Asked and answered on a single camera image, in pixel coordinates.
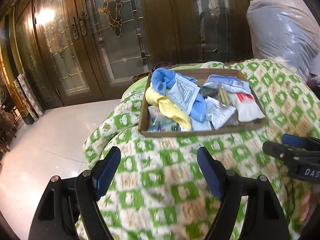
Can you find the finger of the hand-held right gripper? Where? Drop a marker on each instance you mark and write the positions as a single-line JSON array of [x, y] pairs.
[[277, 151], [295, 140]]

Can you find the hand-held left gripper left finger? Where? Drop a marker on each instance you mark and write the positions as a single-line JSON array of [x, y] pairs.
[[107, 172]]

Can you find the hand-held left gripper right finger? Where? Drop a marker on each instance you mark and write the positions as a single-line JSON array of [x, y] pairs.
[[210, 172]]

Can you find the shallow cardboard box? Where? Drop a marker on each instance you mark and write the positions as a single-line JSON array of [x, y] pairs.
[[195, 133]]

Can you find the white packet red label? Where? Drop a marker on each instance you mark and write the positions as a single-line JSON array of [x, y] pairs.
[[250, 110]]

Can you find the white packet black print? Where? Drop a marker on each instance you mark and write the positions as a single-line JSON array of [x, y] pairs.
[[220, 113]]

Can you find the colourful picture packet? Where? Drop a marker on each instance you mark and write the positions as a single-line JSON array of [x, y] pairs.
[[162, 125]]

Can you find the striped colourful packet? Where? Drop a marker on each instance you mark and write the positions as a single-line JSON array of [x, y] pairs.
[[221, 96]]

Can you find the yellow towel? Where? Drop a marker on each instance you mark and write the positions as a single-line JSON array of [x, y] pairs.
[[170, 105]]

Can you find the blue printed packet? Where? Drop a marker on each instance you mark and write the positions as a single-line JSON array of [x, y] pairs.
[[185, 92]]

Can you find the blue white plastic packet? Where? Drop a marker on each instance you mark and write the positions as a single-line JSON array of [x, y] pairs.
[[227, 80]]

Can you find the blue towel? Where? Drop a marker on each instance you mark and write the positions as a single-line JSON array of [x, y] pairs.
[[160, 78]]

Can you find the person's right forearm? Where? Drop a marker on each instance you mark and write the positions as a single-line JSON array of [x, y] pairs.
[[306, 205]]

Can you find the green white patterned blanket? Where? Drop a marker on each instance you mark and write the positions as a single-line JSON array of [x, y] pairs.
[[160, 192]]

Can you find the floral wrapped long box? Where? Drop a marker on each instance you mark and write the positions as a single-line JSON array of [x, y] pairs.
[[32, 95], [25, 100]]

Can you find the plastic wrapped grey bundle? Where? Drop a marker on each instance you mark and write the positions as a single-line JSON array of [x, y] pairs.
[[282, 30]]

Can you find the dark wooden chair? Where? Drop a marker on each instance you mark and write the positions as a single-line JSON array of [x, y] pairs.
[[7, 125]]

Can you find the wooden glass door set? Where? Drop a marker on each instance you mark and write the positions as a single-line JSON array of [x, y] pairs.
[[155, 30]]

